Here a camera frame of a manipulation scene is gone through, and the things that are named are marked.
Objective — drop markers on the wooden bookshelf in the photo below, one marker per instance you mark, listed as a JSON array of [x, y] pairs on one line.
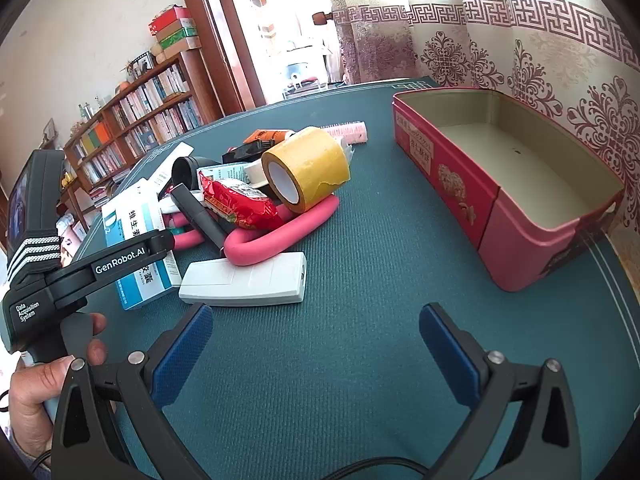
[[192, 75]]

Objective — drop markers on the white plastic lid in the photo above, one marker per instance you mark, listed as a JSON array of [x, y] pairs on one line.
[[255, 175]]

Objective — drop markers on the film strip photo frame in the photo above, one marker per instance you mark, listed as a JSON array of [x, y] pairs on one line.
[[141, 65]]

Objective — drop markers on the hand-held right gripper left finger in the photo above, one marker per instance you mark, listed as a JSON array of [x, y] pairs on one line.
[[182, 350]]

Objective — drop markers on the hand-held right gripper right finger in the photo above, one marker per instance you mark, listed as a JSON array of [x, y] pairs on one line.
[[445, 345]]

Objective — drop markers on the rows of shelved books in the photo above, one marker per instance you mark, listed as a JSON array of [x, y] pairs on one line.
[[150, 102]]

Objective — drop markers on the dark wooden finial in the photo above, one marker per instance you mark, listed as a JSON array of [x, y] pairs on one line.
[[322, 18]]

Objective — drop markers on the metal rack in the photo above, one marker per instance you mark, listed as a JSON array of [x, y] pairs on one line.
[[305, 87]]

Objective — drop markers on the yellow tape roll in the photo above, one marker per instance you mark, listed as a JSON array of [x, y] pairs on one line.
[[310, 160]]

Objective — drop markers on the tan cardboard box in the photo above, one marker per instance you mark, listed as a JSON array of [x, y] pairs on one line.
[[185, 45]]

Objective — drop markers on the patterned cream curtain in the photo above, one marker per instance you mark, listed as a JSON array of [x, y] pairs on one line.
[[550, 60]]

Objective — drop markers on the person's left forearm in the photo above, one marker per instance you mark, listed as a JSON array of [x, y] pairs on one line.
[[25, 460]]

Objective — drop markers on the person's left hand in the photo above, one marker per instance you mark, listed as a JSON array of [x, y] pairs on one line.
[[35, 395]]

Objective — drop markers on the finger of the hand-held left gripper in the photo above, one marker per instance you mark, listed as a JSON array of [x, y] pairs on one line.
[[115, 267]]

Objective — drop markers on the black plastic cup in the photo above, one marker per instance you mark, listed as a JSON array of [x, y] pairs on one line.
[[187, 170]]

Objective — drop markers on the green patterned box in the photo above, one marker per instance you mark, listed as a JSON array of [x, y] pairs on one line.
[[180, 37]]

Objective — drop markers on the red tin container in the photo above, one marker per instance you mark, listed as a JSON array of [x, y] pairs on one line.
[[450, 160]]

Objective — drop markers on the beige round ornament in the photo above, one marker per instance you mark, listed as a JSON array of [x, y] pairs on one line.
[[158, 52]]

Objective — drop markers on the red snack packet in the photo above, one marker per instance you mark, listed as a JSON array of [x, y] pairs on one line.
[[235, 202]]

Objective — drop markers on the orange tube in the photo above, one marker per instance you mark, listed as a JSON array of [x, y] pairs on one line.
[[265, 136]]

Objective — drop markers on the white remote control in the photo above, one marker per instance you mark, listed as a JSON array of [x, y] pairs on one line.
[[240, 280]]

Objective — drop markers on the blue white medicine box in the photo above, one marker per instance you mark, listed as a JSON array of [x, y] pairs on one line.
[[125, 220]]

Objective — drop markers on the white long carton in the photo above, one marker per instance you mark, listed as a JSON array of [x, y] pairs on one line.
[[165, 160]]

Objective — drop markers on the teal cosmetic box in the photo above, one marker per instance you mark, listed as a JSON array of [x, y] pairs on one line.
[[230, 172]]

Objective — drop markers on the green table mat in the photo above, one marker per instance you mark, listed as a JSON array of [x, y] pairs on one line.
[[350, 335]]

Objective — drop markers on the pink hair roller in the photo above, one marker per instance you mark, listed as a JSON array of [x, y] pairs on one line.
[[350, 131]]

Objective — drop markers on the wooden door frame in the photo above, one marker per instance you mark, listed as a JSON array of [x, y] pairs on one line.
[[200, 35]]

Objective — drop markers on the grey cooking pot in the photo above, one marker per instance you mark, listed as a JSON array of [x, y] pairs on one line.
[[302, 70]]

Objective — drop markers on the red cardboard box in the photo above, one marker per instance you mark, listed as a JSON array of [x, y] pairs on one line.
[[170, 19]]

